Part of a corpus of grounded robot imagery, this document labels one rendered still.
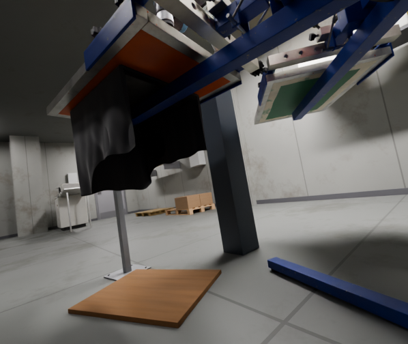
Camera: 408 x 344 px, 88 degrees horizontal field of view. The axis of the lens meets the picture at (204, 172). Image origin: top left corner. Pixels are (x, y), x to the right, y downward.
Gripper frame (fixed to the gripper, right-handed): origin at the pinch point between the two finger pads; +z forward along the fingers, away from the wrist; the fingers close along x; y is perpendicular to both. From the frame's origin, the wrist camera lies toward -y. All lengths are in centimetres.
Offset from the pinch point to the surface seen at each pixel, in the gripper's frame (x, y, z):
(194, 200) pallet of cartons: 243, 273, 73
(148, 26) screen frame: -17.2, -24.4, 6.0
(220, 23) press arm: -29.4, -2.9, 1.0
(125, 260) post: 75, 11, 92
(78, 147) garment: 46, -22, 26
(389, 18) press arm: -72, 20, 14
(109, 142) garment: 17.5, -21.5, 31.0
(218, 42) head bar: -24.2, 3.0, 2.0
